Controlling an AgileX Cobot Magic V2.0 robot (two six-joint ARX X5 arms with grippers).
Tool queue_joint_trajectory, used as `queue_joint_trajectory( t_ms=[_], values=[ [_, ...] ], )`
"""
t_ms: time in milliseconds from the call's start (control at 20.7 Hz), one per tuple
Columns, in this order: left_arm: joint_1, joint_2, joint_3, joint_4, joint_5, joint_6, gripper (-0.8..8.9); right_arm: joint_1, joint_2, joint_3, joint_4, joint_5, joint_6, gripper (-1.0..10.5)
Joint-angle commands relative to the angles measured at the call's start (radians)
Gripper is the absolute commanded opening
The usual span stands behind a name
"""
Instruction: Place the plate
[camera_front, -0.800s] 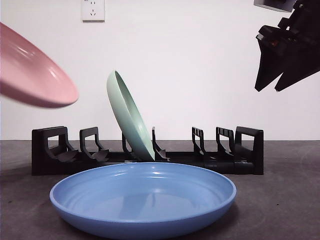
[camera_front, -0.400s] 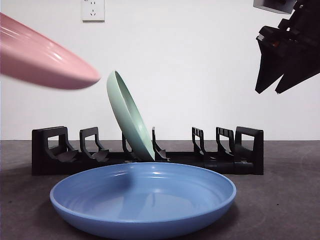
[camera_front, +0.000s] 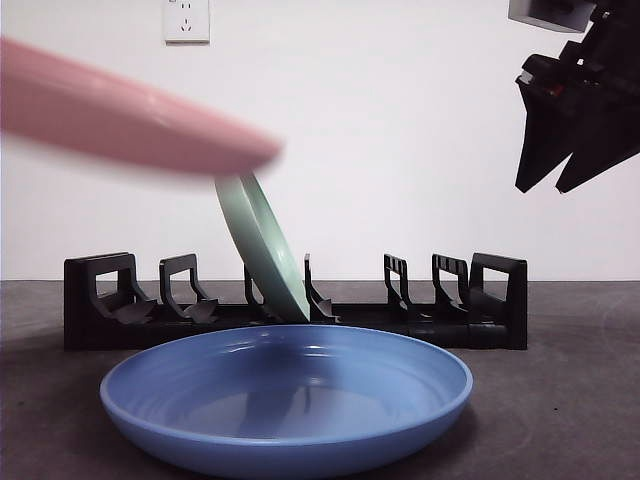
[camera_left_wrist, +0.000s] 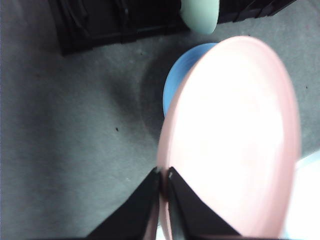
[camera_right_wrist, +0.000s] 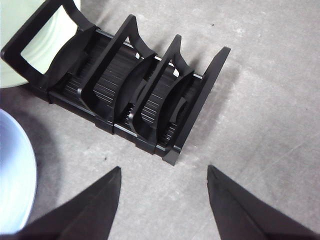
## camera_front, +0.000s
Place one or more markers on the white wall socket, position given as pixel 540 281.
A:
pixel 187 20

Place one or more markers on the blue plastic plate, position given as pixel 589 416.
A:
pixel 280 400

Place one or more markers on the black plastic dish rack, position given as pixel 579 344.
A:
pixel 500 335

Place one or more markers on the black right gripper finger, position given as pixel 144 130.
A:
pixel 547 140
pixel 610 145

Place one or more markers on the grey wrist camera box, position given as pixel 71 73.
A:
pixel 547 12

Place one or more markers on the green plastic plate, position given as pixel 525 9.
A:
pixel 270 250

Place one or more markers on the pink plastic plate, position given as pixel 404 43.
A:
pixel 125 120

